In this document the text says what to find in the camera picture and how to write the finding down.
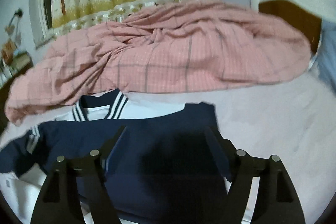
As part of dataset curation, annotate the pink bed sheet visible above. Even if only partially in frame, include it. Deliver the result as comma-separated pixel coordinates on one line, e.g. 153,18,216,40
0,66,336,224

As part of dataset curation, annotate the pink plaid quilt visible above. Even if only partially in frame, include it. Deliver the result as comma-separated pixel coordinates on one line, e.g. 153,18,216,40
5,0,310,124

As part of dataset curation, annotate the white wooden headboard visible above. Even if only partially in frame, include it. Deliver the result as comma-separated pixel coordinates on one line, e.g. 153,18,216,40
251,0,335,53

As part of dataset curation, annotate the stack of books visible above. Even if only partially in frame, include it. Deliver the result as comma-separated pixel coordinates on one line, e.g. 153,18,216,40
1,50,32,72

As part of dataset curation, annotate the blue floral pillow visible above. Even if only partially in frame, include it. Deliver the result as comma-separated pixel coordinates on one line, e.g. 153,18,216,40
311,20,336,93

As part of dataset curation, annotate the navy and white jacket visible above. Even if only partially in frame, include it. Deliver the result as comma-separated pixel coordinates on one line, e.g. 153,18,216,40
1,90,230,223

